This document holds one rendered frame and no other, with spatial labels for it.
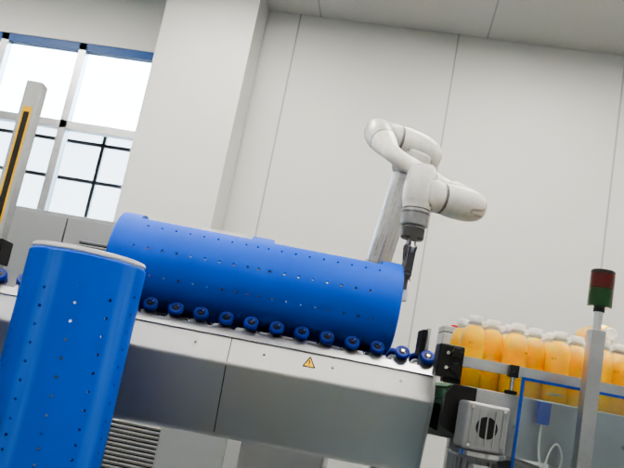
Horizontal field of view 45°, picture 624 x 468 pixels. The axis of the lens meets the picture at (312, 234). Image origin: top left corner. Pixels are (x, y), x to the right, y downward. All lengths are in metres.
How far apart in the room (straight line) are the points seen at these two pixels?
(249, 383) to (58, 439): 0.61
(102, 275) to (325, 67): 3.89
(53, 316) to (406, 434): 1.04
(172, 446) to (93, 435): 2.03
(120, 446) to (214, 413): 1.75
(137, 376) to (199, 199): 2.87
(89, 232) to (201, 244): 1.92
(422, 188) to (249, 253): 0.59
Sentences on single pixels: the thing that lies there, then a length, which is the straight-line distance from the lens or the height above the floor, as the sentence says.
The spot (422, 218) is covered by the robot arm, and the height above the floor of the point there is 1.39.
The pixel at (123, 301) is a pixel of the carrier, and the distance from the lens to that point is 1.83.
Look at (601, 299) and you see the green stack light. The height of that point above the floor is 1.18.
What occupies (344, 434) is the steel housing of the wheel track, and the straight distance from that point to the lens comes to 2.22.
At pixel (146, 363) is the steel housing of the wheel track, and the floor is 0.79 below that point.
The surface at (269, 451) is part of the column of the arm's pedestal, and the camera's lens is 2.72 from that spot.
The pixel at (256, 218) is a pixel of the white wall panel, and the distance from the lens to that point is 5.19.
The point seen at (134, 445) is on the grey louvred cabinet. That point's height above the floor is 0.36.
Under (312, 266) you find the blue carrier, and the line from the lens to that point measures 2.20.
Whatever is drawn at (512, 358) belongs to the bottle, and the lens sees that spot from 2.24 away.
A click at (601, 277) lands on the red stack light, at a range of 2.10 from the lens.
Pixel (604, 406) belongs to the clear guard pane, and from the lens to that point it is 2.20.
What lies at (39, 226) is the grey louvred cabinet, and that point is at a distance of 4.21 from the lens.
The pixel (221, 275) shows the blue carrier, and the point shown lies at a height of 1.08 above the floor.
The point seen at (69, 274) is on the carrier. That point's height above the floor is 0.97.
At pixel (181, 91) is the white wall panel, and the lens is 5.26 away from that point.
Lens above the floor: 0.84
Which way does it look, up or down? 11 degrees up
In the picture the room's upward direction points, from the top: 11 degrees clockwise
